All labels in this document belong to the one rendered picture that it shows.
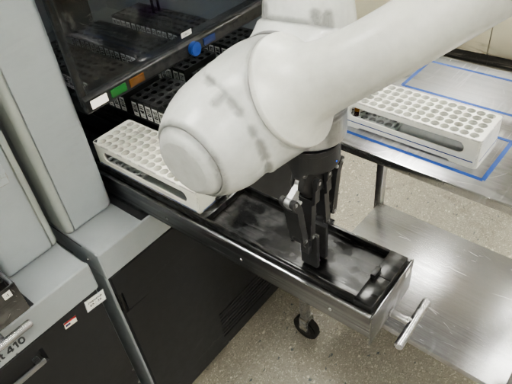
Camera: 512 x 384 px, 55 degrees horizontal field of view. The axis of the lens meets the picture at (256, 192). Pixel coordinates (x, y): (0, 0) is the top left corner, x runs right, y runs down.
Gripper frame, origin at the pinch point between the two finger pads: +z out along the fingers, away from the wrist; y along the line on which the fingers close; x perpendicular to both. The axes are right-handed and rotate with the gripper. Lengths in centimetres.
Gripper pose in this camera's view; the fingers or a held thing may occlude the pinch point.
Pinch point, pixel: (314, 243)
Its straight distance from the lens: 78.4
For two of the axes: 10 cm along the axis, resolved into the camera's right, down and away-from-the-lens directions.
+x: 7.8, 3.5, -5.2
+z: 0.9, 7.6, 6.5
